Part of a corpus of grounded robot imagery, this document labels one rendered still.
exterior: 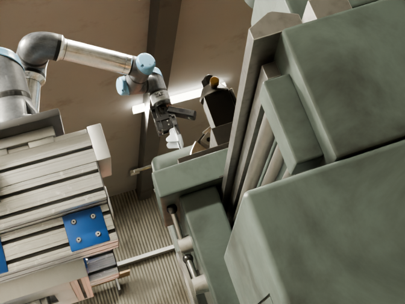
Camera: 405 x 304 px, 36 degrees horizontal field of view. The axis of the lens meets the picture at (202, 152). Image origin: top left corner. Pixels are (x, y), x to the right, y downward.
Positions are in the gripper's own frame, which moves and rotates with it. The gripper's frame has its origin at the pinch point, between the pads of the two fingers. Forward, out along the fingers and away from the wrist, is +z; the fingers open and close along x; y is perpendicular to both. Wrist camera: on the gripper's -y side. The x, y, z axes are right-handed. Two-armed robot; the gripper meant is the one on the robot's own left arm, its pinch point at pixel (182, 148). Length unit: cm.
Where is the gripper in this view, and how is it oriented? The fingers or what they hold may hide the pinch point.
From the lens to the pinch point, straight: 240.6
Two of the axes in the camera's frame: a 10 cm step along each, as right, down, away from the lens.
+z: 3.2, 9.0, -3.0
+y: -9.5, 3.0, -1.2
